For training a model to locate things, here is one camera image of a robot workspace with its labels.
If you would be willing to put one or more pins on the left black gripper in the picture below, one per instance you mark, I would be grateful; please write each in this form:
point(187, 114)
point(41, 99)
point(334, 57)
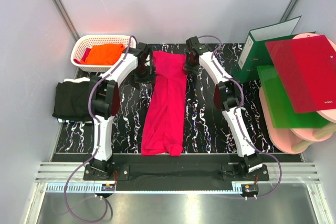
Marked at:
point(149, 78)

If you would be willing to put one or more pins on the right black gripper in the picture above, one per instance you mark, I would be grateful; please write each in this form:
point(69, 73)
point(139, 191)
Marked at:
point(187, 68)

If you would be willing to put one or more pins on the magenta t shirt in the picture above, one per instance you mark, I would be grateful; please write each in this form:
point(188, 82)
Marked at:
point(164, 123)

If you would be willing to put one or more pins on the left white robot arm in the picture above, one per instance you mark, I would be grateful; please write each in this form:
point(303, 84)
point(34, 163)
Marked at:
point(104, 103)

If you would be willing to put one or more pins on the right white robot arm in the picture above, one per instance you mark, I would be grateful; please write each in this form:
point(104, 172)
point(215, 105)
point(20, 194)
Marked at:
point(228, 98)

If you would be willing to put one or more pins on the orange t shirt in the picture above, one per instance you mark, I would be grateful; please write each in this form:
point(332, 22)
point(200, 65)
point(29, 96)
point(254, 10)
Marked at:
point(102, 55)

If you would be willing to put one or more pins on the white plastic basket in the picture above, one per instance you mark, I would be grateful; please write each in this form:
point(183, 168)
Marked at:
point(89, 41)

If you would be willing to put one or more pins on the green lever arch binder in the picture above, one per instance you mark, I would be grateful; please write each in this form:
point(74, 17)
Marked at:
point(255, 53)

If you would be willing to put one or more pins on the folded black t shirt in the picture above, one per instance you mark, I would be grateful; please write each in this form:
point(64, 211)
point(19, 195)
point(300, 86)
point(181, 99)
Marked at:
point(71, 100)

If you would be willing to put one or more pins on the green plastic folder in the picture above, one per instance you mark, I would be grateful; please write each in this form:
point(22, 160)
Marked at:
point(280, 109)

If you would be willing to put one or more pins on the red plastic folder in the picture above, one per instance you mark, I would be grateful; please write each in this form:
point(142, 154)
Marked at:
point(306, 68)

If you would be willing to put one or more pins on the pink round wooden stool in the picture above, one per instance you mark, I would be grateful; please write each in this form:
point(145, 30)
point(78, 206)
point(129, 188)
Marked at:
point(295, 141)

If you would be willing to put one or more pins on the aluminium rail frame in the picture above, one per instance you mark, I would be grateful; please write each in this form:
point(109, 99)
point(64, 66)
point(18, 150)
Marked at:
point(67, 177)

